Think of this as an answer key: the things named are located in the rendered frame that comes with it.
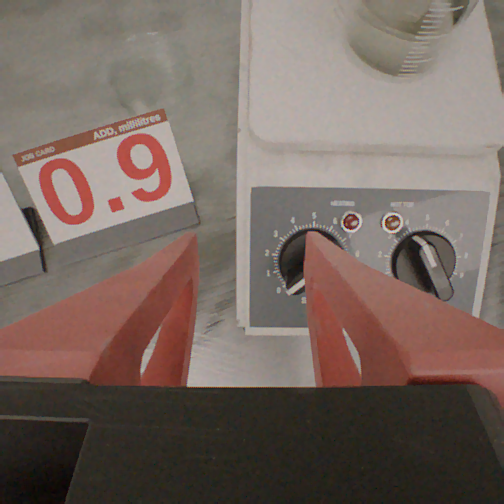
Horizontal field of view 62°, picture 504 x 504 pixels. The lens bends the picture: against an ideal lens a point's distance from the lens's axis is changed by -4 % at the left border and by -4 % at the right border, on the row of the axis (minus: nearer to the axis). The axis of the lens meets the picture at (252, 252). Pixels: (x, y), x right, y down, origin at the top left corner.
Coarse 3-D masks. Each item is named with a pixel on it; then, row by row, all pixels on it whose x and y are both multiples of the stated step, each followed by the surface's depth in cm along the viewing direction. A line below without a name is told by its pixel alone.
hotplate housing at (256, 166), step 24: (240, 48) 22; (240, 72) 22; (240, 96) 22; (240, 120) 21; (240, 144) 21; (240, 168) 21; (264, 168) 20; (288, 168) 20; (312, 168) 20; (336, 168) 20; (360, 168) 20; (384, 168) 20; (408, 168) 20; (432, 168) 20; (456, 168) 20; (480, 168) 20; (240, 192) 21; (240, 216) 21; (240, 240) 22; (240, 264) 22; (480, 264) 21; (240, 288) 22; (480, 288) 22; (240, 312) 23
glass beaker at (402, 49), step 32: (352, 0) 17; (384, 0) 15; (416, 0) 15; (448, 0) 14; (352, 32) 18; (384, 32) 17; (416, 32) 16; (448, 32) 16; (384, 64) 18; (416, 64) 18
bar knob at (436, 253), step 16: (416, 240) 20; (432, 240) 21; (448, 240) 21; (400, 256) 21; (416, 256) 20; (432, 256) 19; (448, 256) 21; (400, 272) 21; (416, 272) 21; (432, 272) 20; (448, 272) 21; (416, 288) 21; (432, 288) 20; (448, 288) 20
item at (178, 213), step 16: (176, 160) 26; (32, 192) 25; (144, 208) 26; (160, 208) 27; (176, 208) 27; (192, 208) 27; (48, 224) 26; (96, 224) 26; (112, 224) 26; (128, 224) 26; (144, 224) 26; (160, 224) 26; (176, 224) 26; (192, 224) 26; (64, 240) 26; (80, 240) 26; (96, 240) 26; (112, 240) 26; (128, 240) 26; (144, 240) 26; (64, 256) 26; (80, 256) 26; (96, 256) 26
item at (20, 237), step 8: (0, 184) 24; (0, 192) 24; (0, 200) 24; (8, 200) 25; (0, 208) 25; (8, 208) 25; (0, 216) 25; (8, 216) 25; (16, 216) 25; (0, 224) 25; (8, 224) 25; (16, 224) 25; (0, 232) 25; (8, 232) 25; (16, 232) 25; (24, 232) 25; (0, 240) 25; (8, 240) 25; (16, 240) 26; (24, 240) 26; (0, 248) 26; (8, 248) 26
